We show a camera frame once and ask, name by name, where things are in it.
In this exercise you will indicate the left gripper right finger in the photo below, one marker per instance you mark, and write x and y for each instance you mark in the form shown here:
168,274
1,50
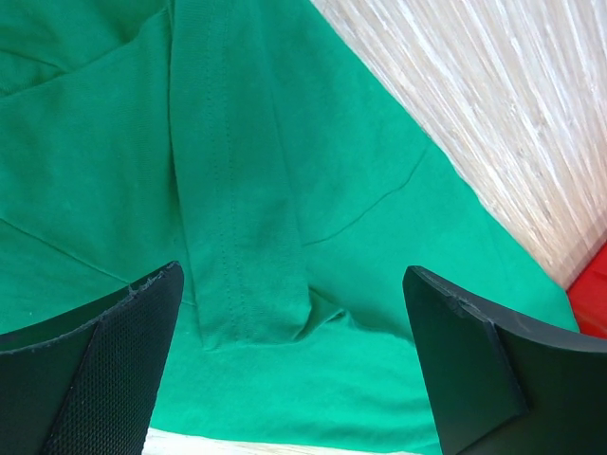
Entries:
501,382

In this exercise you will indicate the red plastic bin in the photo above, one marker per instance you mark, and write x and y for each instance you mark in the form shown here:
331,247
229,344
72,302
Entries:
588,296

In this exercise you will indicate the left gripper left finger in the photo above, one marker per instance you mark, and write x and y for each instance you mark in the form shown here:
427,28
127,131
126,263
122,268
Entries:
86,381

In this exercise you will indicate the green t shirt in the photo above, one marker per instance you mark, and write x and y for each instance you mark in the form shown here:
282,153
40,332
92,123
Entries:
246,141

